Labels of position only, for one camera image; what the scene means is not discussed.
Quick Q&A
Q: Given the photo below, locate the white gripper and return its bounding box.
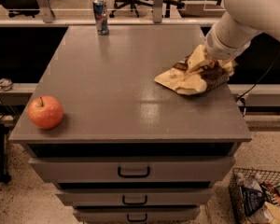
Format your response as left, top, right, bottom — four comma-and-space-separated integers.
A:
187, 12, 260, 77

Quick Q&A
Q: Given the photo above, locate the brown sea salt chip bag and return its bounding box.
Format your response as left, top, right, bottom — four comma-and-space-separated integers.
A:
154, 55, 230, 95

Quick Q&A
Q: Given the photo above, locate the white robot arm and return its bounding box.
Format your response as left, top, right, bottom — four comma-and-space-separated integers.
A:
188, 0, 280, 73

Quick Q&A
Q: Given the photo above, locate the blue silver redbull can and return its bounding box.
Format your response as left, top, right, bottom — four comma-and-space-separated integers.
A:
92, 0, 109, 35

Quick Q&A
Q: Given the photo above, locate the dark blue snack bag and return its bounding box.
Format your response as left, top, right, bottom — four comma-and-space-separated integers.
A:
242, 188, 265, 217

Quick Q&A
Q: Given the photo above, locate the red snack bag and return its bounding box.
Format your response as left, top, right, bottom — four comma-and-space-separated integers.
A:
260, 182, 280, 207

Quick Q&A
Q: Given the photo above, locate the yellow snack bag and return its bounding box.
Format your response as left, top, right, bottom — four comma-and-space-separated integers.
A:
264, 203, 280, 224

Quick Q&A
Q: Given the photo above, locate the black office chair centre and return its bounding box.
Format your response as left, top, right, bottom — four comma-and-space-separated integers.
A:
109, 0, 185, 23

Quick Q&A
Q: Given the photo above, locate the grey drawer cabinet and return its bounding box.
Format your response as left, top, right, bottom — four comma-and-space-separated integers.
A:
10, 25, 250, 224

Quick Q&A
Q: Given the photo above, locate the red apple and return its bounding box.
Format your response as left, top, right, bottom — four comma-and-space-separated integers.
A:
28, 96, 63, 130

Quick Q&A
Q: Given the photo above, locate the metal railing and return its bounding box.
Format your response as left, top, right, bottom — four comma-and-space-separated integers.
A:
0, 0, 228, 28

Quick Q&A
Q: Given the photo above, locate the black stand left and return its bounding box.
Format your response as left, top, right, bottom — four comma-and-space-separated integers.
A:
0, 124, 11, 183

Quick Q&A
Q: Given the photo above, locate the black cable right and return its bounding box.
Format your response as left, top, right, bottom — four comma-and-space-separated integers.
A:
235, 46, 280, 117

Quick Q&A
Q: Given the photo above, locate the wire basket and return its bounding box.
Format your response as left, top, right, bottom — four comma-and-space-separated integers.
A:
229, 168, 280, 224

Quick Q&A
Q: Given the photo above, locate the top drawer black handle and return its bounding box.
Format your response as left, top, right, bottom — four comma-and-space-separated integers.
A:
118, 166, 150, 178

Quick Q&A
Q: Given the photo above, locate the drawer black handle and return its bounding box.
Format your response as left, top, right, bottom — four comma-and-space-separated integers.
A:
121, 195, 147, 205
118, 166, 150, 178
126, 214, 147, 223

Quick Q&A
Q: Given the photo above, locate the middle drawer black handle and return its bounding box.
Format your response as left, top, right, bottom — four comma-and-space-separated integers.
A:
121, 195, 147, 205

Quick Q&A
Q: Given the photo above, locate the bottom drawer black handle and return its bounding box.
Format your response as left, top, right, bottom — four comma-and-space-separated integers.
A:
126, 214, 147, 223

